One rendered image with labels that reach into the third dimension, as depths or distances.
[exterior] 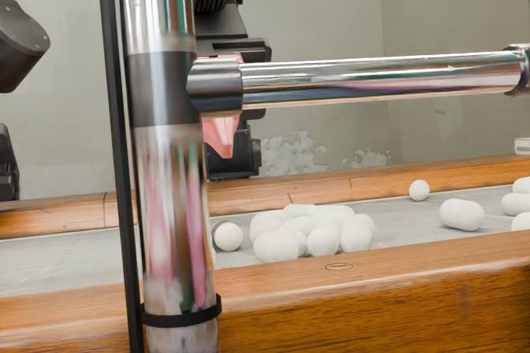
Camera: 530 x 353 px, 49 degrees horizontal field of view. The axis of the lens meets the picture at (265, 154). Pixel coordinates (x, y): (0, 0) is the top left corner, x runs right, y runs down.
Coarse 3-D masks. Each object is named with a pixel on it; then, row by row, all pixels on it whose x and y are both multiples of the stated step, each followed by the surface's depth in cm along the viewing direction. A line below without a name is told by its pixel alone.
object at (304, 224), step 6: (306, 216) 42; (288, 222) 41; (294, 222) 41; (300, 222) 41; (306, 222) 41; (312, 222) 42; (282, 228) 41; (288, 228) 40; (294, 228) 40; (300, 228) 40; (306, 228) 41; (312, 228) 41; (306, 234) 41
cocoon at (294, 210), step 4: (292, 204) 48; (296, 204) 48; (308, 204) 48; (284, 208) 48; (288, 208) 48; (292, 208) 48; (296, 208) 48; (300, 208) 47; (304, 208) 47; (308, 208) 47; (312, 208) 47; (288, 212) 48; (292, 212) 48; (296, 212) 47; (300, 212) 47; (304, 212) 47; (308, 212) 47; (292, 216) 48; (296, 216) 47; (300, 216) 47; (308, 216) 47
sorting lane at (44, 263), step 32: (448, 192) 62; (480, 192) 61; (512, 192) 59; (384, 224) 47; (416, 224) 46; (0, 256) 45; (32, 256) 44; (64, 256) 44; (96, 256) 43; (224, 256) 40; (0, 288) 35; (32, 288) 35; (64, 288) 34
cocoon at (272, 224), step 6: (264, 222) 42; (270, 222) 42; (276, 222) 42; (282, 222) 42; (252, 228) 41; (258, 228) 41; (264, 228) 41; (270, 228) 41; (276, 228) 42; (252, 234) 41; (258, 234) 41; (252, 240) 41
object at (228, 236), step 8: (224, 224) 41; (232, 224) 41; (216, 232) 41; (224, 232) 40; (232, 232) 40; (240, 232) 41; (216, 240) 41; (224, 240) 40; (232, 240) 40; (240, 240) 41; (224, 248) 40; (232, 248) 40
